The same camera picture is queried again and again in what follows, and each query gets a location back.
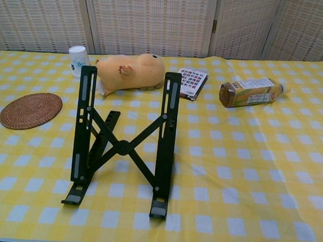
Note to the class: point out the black folding laptop stand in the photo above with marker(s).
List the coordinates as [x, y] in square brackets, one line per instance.
[82, 123]

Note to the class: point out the card box with colourful squares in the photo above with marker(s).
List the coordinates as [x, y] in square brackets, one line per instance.
[192, 82]

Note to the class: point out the orange plush animal toy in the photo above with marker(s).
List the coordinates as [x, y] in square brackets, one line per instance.
[136, 71]

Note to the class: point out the yellow white checked tablecloth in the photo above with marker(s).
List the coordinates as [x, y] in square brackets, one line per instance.
[229, 169]

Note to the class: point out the yellow label tea bottle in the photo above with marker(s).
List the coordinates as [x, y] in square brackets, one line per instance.
[248, 92]

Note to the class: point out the woven folding screen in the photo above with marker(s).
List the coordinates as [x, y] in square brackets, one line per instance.
[150, 18]

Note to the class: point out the white paper cup blue flower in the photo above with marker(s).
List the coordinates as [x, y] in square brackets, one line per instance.
[78, 58]

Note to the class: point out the brass screen hinge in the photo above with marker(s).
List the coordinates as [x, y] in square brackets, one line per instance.
[215, 25]

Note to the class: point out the round brown woven coaster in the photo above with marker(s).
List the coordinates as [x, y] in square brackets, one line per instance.
[30, 111]

